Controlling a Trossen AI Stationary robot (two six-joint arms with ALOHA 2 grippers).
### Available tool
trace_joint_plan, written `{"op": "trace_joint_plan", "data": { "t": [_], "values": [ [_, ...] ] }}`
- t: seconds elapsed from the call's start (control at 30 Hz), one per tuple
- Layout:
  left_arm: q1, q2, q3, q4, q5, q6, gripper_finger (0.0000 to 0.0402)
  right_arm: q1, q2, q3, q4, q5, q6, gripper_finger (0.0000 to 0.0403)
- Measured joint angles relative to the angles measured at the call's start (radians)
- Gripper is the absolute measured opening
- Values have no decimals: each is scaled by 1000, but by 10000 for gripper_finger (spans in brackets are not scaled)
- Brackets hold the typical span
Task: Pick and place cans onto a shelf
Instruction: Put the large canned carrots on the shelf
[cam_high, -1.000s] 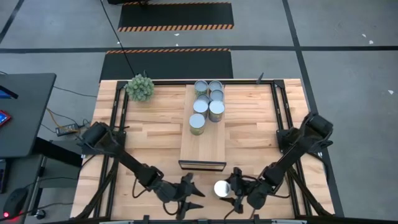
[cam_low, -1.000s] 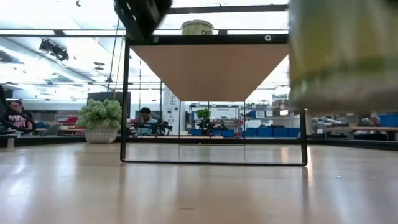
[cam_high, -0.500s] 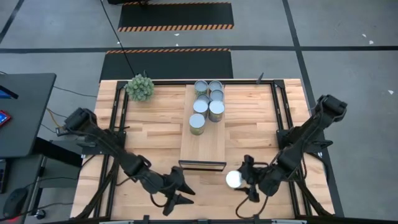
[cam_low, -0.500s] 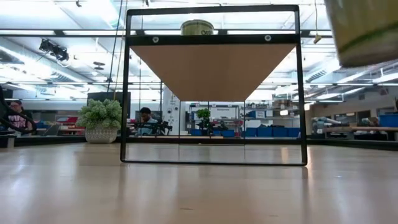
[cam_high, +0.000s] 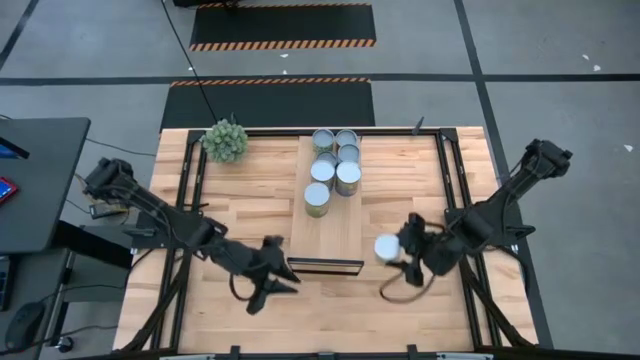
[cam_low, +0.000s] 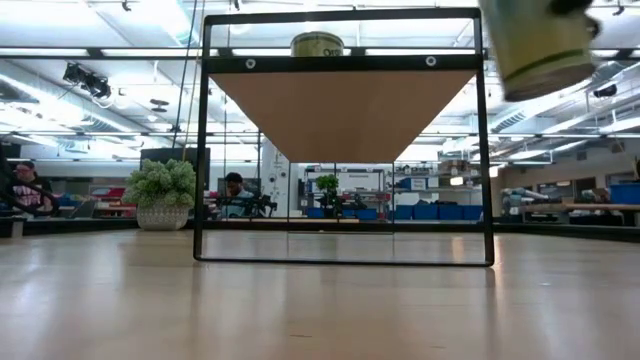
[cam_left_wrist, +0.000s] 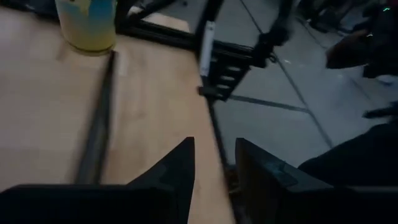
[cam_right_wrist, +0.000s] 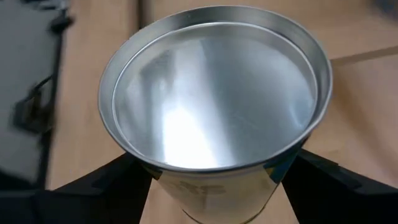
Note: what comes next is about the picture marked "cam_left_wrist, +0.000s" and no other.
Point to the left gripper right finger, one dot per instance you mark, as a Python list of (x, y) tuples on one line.
[(273, 193)]

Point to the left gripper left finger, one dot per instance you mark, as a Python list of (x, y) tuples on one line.
[(183, 174)]

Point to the raised wooden shelf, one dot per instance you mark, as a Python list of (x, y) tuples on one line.
[(94, 130)]

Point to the person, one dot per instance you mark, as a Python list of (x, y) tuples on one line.
[(357, 155)]

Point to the tall silver-top can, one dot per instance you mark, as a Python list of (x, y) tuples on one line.
[(87, 28)]

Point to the black equipment with green light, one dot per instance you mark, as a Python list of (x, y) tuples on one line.
[(382, 37)]

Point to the black aluminium table frame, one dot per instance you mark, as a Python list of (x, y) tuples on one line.
[(227, 53)]

